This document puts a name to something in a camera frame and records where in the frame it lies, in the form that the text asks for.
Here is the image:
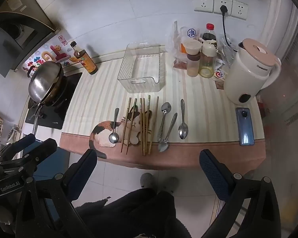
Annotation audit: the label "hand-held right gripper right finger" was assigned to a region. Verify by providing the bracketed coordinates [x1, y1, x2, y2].
[199, 149, 282, 238]

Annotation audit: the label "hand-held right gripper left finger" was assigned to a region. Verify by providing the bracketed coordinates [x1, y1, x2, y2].
[15, 149, 98, 238]

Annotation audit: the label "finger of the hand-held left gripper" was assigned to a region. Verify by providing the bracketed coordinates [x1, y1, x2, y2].
[0, 139, 57, 179]
[0, 134, 37, 165]

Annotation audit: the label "steel spoon with patterned handle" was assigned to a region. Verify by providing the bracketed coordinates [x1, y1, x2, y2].
[158, 113, 178, 153]
[178, 99, 189, 140]
[157, 102, 172, 141]

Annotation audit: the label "row of wooden chopsticks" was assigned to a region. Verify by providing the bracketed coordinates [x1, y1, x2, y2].
[121, 95, 159, 156]

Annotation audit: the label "clear plastic storage bin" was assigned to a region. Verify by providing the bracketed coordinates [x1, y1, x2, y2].
[117, 42, 165, 93]

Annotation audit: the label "black glass gas stove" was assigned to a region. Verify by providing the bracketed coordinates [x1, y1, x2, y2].
[25, 72, 83, 130]

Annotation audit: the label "grey slipper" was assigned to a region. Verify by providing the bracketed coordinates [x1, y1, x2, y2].
[140, 173, 156, 188]
[161, 177, 179, 194]

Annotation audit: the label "small round steel spoon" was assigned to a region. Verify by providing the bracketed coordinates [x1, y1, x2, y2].
[108, 108, 120, 144]

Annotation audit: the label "blue smartphone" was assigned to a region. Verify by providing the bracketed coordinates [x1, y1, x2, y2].
[235, 107, 255, 146]

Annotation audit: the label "steel wok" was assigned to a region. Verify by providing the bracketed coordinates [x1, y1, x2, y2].
[27, 61, 64, 105]

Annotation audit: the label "striped cat print tablecloth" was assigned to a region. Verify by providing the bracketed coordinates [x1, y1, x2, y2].
[59, 47, 267, 170]

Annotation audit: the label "person's dark clothing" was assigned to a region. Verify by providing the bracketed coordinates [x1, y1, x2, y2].
[72, 188, 192, 238]

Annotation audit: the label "brown sauce bottle yellow label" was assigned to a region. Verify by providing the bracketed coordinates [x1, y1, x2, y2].
[70, 41, 98, 75]

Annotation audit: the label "steel range hood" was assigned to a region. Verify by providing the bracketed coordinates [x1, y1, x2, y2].
[0, 0, 61, 78]

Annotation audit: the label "cream electric kettle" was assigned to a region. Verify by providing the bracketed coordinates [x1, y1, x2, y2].
[223, 38, 282, 105]

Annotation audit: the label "glass oil bottle white cap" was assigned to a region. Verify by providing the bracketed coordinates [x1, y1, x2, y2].
[199, 40, 219, 78]

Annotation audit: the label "spice jar with brown lid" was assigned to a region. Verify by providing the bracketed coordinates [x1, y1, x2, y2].
[186, 53, 201, 77]

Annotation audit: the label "crumpled clear plastic bag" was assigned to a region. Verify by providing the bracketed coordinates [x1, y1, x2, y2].
[215, 37, 239, 67]

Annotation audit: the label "translucent lidded cup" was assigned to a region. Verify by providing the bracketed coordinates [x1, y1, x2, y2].
[184, 40, 203, 55]

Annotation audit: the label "clear plastic spice bag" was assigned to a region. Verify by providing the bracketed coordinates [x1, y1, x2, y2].
[167, 21, 189, 70]

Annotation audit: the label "dark bottle with red cap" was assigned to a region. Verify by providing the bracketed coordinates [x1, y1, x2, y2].
[201, 23, 218, 45]

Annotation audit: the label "colourful wall stickers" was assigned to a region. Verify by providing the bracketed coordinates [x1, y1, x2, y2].
[22, 36, 77, 71]

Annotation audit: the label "black plug and cable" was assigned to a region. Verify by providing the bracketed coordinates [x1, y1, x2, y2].
[219, 4, 240, 52]

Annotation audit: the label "white wall socket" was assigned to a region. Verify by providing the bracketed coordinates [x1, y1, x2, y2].
[213, 0, 233, 15]
[231, 0, 249, 20]
[194, 0, 214, 12]

